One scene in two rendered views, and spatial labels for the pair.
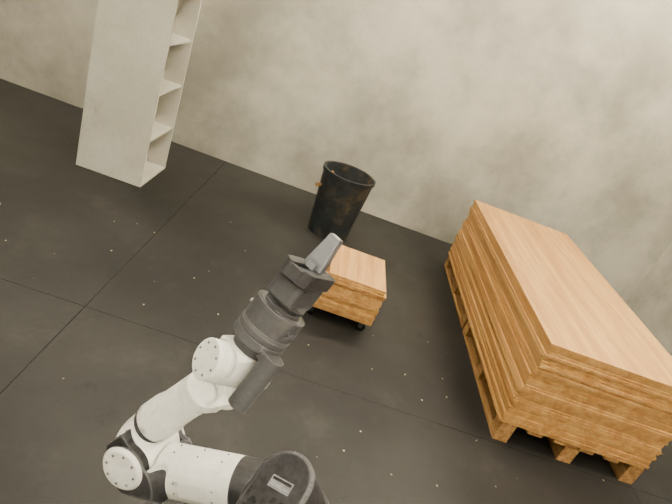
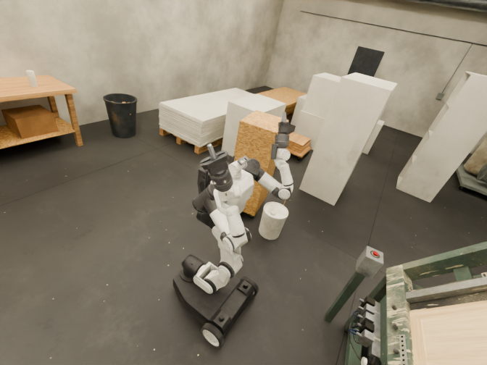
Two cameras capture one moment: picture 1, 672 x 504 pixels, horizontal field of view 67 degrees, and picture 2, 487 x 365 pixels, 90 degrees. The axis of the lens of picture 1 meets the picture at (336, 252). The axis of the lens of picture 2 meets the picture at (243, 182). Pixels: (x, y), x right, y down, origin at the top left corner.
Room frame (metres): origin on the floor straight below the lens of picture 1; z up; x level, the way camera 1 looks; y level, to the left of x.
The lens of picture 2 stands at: (1.36, 0.61, 2.16)
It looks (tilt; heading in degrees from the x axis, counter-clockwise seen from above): 34 degrees down; 212
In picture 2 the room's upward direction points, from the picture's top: 12 degrees clockwise
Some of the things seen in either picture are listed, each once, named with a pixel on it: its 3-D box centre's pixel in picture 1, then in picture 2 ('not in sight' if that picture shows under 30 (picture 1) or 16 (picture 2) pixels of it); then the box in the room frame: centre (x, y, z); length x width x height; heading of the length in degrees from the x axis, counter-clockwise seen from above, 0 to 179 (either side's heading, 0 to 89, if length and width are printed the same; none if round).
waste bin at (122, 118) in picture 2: not in sight; (122, 116); (-0.76, -3.50, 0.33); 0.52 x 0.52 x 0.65
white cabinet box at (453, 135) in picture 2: not in sight; (446, 140); (-3.93, 1.11, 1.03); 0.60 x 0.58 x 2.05; 6
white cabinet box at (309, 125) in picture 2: not in sight; (313, 127); (-4.00, -1.21, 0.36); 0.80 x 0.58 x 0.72; 6
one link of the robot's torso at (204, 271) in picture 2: not in sight; (209, 277); (0.36, -0.15, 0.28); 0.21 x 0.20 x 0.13; 96
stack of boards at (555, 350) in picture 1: (537, 312); not in sight; (3.89, -1.72, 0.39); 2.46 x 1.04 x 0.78; 6
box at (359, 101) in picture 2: not in sight; (344, 140); (-2.45, -0.15, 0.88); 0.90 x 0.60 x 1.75; 6
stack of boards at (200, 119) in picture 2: not in sight; (220, 115); (-2.54, -2.77, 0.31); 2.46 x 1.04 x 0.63; 6
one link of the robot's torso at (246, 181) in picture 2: not in sight; (225, 190); (0.36, -0.14, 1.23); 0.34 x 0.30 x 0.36; 6
